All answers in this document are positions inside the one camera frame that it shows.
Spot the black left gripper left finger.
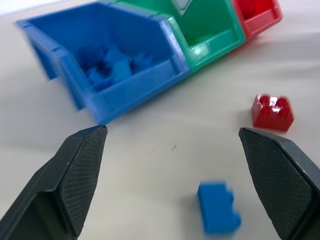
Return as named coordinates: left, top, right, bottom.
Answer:
left=0, top=124, right=109, bottom=240

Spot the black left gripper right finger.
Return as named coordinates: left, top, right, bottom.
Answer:
left=238, top=126, right=320, bottom=240

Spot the blue building block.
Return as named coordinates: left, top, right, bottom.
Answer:
left=197, top=180, right=243, bottom=236
left=76, top=43, right=111, bottom=72
left=111, top=59, right=133, bottom=82
left=131, top=51, right=157, bottom=75
left=84, top=67, right=112, bottom=88

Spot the red building block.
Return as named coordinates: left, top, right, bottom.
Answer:
left=251, top=93, right=295, bottom=133

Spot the blue plastic bin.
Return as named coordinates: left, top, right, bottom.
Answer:
left=15, top=1, right=189, bottom=125

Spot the red plastic bin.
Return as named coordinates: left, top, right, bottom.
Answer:
left=231, top=0, right=284, bottom=42

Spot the green plastic bin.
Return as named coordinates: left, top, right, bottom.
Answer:
left=117, top=0, right=246, bottom=75

